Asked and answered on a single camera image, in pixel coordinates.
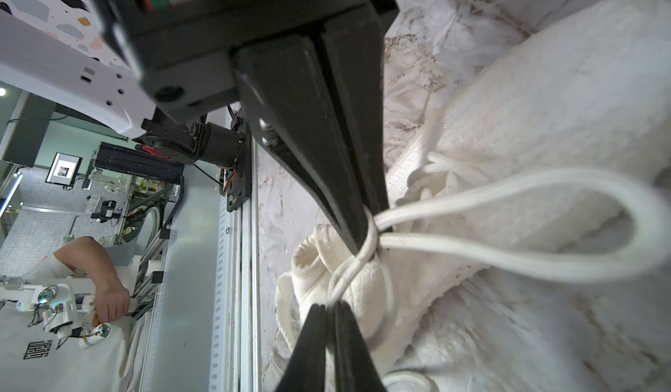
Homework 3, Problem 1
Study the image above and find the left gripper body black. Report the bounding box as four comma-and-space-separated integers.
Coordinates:
89, 0, 398, 124

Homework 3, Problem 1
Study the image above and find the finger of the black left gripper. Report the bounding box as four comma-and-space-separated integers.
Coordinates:
314, 2, 389, 214
233, 35, 367, 254

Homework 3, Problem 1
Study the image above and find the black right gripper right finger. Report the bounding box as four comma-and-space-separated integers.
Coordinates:
330, 301, 386, 392

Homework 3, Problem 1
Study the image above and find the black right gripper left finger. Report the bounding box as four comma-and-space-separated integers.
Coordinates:
275, 305, 328, 392

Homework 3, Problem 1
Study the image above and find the white sneaker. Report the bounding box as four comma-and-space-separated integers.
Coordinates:
275, 0, 670, 391

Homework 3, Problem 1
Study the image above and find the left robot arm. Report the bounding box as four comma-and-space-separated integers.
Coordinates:
1, 0, 398, 253

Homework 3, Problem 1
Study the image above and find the person forearm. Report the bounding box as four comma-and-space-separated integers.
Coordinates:
54, 236, 122, 290

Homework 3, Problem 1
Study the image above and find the person hand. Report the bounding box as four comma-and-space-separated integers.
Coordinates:
94, 279, 130, 323

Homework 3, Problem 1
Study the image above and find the aluminium front rail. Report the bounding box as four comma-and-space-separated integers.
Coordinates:
141, 164, 262, 391

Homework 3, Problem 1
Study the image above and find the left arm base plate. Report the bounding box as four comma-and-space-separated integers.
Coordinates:
226, 124, 253, 213

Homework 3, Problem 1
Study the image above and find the white device with cables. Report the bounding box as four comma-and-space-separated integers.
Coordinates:
1, 276, 112, 348

